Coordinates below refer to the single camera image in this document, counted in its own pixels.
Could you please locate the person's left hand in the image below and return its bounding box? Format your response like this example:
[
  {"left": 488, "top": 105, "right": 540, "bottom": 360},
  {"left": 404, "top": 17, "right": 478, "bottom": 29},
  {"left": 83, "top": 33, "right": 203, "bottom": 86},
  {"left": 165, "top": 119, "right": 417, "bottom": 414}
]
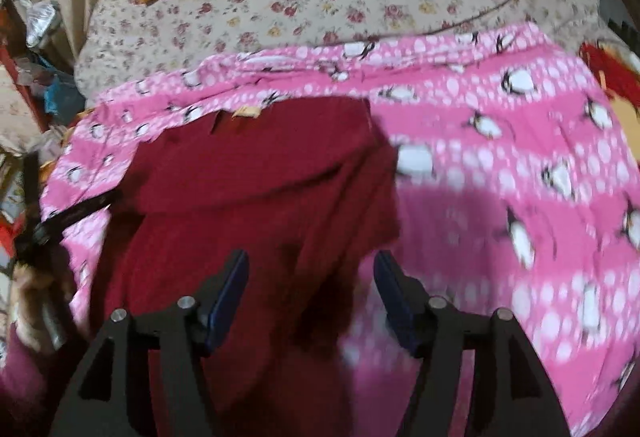
[{"left": 10, "top": 262, "right": 53, "bottom": 353}]

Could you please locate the dark red garment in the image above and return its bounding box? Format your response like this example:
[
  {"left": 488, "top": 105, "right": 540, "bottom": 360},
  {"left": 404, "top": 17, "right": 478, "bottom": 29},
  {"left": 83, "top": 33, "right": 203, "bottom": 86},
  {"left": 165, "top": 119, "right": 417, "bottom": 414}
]
[{"left": 90, "top": 97, "right": 403, "bottom": 437}]

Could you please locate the pink penguin print blanket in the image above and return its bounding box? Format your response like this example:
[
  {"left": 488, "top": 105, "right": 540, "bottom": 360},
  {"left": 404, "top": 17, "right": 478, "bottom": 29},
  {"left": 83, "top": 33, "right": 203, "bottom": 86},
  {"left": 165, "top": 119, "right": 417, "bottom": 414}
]
[{"left": 39, "top": 23, "right": 640, "bottom": 437}]

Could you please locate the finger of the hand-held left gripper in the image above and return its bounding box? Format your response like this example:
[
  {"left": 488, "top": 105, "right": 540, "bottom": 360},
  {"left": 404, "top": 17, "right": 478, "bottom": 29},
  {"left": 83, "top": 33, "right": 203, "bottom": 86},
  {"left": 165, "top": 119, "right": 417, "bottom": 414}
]
[
  {"left": 35, "top": 189, "right": 124, "bottom": 243},
  {"left": 21, "top": 151, "right": 42, "bottom": 240}
]

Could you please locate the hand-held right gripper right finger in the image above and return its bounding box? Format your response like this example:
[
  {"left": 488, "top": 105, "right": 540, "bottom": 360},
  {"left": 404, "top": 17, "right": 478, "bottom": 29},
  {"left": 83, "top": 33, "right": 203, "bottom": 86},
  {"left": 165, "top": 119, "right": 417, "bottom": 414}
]
[{"left": 373, "top": 250, "right": 571, "bottom": 437}]

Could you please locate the red and yellow printed cloth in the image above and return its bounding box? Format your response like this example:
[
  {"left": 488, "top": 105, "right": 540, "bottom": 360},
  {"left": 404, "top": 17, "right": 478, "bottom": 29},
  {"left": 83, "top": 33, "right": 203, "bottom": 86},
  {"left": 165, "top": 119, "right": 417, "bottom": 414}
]
[{"left": 579, "top": 41, "right": 640, "bottom": 114}]

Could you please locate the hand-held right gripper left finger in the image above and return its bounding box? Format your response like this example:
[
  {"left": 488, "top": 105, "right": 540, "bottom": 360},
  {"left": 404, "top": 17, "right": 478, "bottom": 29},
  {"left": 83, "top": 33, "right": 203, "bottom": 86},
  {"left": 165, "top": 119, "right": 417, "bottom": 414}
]
[{"left": 50, "top": 249, "right": 250, "bottom": 437}]

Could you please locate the clear plastic bag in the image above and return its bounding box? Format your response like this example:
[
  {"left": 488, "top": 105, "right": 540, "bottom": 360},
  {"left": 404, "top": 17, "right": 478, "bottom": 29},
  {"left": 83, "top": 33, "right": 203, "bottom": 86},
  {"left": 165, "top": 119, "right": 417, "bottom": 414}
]
[{"left": 20, "top": 0, "right": 65, "bottom": 48}]

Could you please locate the blue plastic bag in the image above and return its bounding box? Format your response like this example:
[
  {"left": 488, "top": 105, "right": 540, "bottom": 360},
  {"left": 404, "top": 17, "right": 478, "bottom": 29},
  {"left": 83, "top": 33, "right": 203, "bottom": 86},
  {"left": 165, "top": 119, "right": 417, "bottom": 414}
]
[{"left": 42, "top": 72, "right": 85, "bottom": 118}]

